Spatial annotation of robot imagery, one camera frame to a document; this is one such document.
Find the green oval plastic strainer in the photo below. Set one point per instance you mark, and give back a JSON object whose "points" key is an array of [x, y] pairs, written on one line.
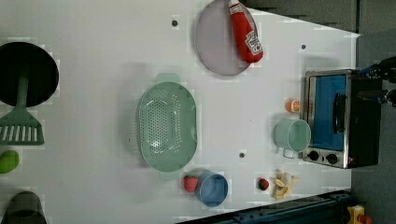
{"points": [[167, 126]]}

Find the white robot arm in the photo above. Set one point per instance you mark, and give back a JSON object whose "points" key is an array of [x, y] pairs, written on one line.
{"points": [[385, 70]]}

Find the grey round plate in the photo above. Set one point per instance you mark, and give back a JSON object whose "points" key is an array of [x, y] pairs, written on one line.
{"points": [[214, 39]]}

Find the blue cup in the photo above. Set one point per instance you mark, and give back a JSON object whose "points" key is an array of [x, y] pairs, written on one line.
{"points": [[212, 189]]}

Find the red ketchup bottle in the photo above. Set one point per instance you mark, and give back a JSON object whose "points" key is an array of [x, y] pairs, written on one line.
{"points": [[249, 46]]}

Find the orange slice toy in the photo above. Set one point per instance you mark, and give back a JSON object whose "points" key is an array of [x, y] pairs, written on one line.
{"points": [[293, 106]]}

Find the small red strawberry toy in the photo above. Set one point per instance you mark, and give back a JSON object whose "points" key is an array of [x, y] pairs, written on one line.
{"points": [[263, 184]]}

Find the light green mug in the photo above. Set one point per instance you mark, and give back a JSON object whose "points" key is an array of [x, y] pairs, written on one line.
{"points": [[293, 136]]}

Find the peeled banana toy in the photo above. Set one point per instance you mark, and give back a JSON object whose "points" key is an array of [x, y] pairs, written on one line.
{"points": [[284, 185]]}

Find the silver black toaster oven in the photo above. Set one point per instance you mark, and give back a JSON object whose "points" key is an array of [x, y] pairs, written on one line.
{"points": [[345, 129]]}

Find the green slotted spatula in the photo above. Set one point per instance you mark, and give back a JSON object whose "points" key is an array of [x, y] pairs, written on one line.
{"points": [[19, 127]]}

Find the black round pan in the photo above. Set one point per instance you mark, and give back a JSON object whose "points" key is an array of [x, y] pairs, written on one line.
{"points": [[43, 73]]}

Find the yellow red emergency button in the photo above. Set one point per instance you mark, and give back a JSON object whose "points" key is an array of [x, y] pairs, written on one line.
{"points": [[357, 215]]}

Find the green round fruit toy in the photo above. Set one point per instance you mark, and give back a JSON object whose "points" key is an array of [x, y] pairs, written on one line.
{"points": [[9, 161]]}

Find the dark grey cup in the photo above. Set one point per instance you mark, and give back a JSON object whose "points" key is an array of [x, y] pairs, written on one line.
{"points": [[24, 208]]}

